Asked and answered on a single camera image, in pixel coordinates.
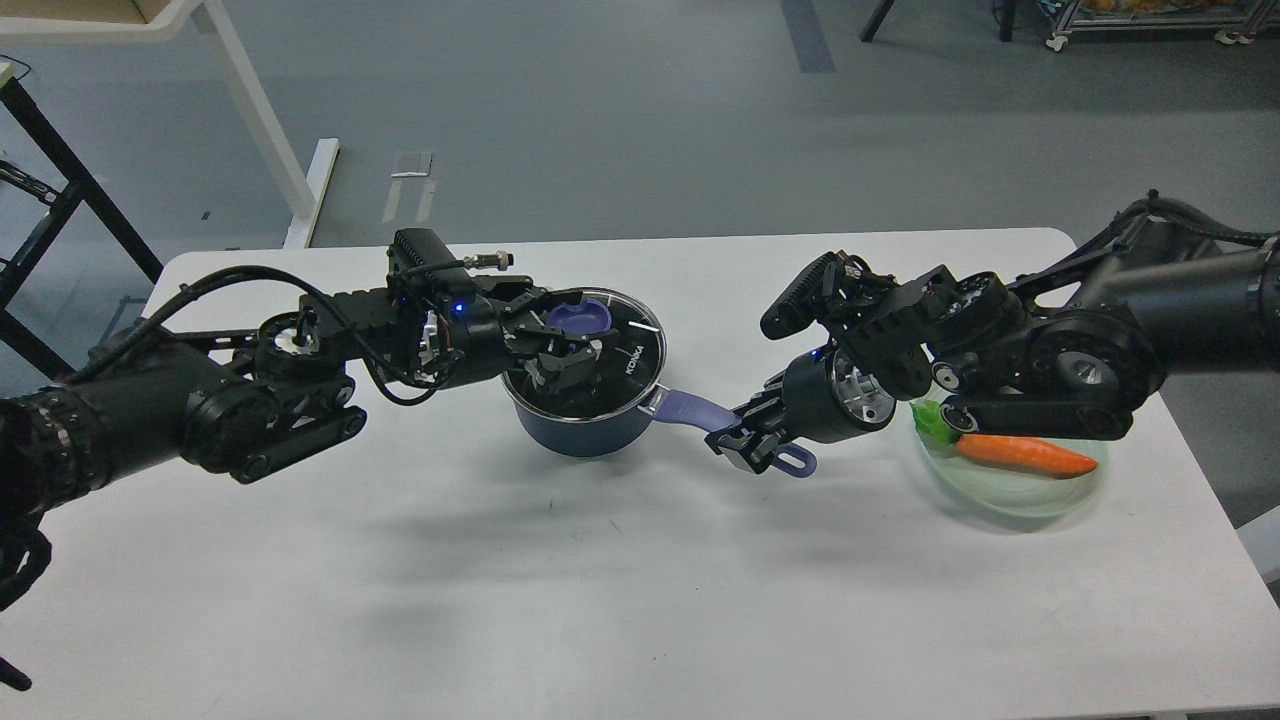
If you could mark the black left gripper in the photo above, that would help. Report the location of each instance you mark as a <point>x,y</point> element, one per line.
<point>496,332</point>

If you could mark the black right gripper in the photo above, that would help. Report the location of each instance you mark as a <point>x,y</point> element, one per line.
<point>821,396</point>

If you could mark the dark blue saucepan purple handle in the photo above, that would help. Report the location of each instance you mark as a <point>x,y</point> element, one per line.
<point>640,420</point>

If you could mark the glass pot lid purple knob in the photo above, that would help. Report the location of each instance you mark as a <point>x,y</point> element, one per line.
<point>641,351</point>

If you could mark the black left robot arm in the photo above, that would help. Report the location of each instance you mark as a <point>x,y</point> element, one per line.
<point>251,403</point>

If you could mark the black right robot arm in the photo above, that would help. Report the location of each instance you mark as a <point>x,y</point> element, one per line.
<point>1070,352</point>

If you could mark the pale green glass plate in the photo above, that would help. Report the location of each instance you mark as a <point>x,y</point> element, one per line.
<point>1015,493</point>

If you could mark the orange toy carrot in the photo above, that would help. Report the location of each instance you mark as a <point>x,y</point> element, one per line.
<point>1010,453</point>

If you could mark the wheeled metal cart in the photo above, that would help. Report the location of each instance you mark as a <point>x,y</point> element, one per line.
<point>1233,23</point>

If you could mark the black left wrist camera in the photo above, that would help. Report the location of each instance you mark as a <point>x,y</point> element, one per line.
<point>422,266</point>

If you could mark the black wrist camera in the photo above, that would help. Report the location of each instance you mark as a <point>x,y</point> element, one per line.
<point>807,298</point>
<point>422,266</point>

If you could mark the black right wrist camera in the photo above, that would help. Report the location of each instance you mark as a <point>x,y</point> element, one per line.
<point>807,298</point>

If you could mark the white table frame leg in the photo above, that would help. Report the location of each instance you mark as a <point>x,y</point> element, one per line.
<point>152,22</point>

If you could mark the black metal rack frame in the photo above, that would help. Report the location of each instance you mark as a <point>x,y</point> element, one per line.
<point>80,189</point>

